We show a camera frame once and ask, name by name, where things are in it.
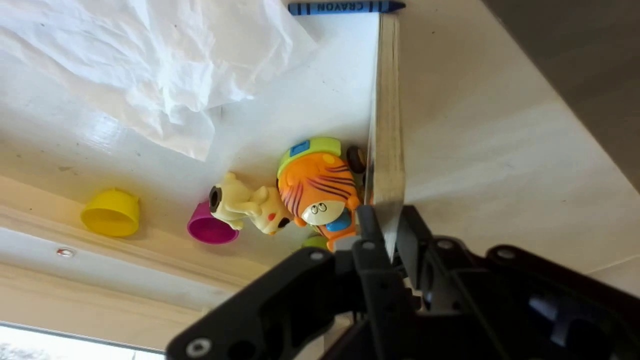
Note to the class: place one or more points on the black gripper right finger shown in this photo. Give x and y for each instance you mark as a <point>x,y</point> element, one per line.
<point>506,307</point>

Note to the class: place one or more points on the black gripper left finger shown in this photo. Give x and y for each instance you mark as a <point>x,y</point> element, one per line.
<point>300,307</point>

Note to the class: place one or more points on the gorilla children's board book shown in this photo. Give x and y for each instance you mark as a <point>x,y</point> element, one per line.
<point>387,132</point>

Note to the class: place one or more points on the cream toy animal figure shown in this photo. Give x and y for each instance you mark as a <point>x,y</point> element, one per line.
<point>246,206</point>

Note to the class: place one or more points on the orange tiger toy car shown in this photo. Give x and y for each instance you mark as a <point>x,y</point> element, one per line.
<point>321,187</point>

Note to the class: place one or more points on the yellow plastic cup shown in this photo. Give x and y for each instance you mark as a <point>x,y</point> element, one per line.
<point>111,212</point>

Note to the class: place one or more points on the white crumpled plastic bag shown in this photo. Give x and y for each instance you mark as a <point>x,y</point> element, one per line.
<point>153,60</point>

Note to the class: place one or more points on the blue crayon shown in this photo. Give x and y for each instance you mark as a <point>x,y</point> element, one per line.
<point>346,7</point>

